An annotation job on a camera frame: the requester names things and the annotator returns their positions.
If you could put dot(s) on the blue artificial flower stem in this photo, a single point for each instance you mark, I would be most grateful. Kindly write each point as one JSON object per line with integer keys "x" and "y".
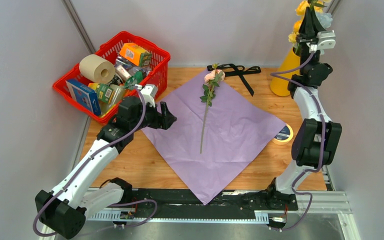
{"x": 325, "y": 19}

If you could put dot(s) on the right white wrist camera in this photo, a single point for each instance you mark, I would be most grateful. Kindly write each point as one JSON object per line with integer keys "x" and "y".
{"x": 327, "y": 40}

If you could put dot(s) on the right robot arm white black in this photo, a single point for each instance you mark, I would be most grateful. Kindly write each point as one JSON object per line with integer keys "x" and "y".
{"x": 316, "y": 141}

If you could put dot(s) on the brown toilet paper roll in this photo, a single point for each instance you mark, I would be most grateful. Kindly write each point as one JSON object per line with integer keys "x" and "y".
{"x": 97, "y": 69}

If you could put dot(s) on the green snack bag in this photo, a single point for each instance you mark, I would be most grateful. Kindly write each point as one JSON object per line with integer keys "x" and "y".
{"x": 135, "y": 79}

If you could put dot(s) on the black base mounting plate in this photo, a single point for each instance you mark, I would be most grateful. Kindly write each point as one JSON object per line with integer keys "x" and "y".
{"x": 228, "y": 204}

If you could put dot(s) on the pink artificial flower stem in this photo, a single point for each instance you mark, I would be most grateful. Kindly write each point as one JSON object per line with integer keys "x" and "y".
{"x": 317, "y": 3}

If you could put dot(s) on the yellow artificial flower stem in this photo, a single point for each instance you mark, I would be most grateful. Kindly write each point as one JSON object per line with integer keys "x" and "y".
{"x": 300, "y": 11}

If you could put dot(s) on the black ribbon gold lettering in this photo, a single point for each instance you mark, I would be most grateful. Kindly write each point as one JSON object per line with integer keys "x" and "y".
{"x": 232, "y": 70}

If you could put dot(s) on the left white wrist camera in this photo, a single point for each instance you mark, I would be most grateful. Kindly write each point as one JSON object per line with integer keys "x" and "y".
{"x": 148, "y": 93}

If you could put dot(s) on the aluminium frame rail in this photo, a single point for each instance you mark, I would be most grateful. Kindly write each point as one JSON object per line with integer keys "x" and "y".
{"x": 321, "y": 202}

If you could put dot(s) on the blue box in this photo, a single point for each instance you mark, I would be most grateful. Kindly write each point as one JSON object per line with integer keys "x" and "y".
{"x": 84, "y": 95}

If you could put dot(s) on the orange green box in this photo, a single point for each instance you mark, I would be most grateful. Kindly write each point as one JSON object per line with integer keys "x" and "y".
{"x": 136, "y": 54}

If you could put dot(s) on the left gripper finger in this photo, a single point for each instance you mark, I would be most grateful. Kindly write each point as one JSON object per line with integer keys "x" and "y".
{"x": 166, "y": 121}
{"x": 164, "y": 109}

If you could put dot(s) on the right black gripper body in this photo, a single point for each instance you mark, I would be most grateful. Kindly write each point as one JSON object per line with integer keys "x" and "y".
{"x": 305, "y": 52}

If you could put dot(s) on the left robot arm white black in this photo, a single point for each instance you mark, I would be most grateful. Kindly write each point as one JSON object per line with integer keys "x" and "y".
{"x": 65, "y": 209}

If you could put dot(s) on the clear plastic bottle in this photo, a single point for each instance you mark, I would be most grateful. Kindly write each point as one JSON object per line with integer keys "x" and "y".
{"x": 117, "y": 94}

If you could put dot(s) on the yellow tape roll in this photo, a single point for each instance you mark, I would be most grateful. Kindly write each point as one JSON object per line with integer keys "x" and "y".
{"x": 284, "y": 136}

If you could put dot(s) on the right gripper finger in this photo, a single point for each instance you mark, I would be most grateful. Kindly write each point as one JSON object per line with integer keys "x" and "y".
{"x": 316, "y": 25}
{"x": 306, "y": 28}

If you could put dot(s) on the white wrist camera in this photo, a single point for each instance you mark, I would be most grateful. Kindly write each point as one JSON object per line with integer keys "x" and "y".
{"x": 148, "y": 93}
{"x": 327, "y": 40}

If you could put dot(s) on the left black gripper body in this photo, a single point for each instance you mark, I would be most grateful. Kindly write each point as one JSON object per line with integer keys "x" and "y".
{"x": 152, "y": 120}

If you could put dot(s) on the yellow cylindrical vase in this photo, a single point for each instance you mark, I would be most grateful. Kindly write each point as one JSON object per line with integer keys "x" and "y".
{"x": 279, "y": 86}

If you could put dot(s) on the silver wrapped package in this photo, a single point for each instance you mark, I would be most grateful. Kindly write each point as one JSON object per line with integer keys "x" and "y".
{"x": 126, "y": 69}

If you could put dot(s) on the green yellow packet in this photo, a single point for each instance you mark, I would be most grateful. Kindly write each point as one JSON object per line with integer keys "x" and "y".
{"x": 104, "y": 92}

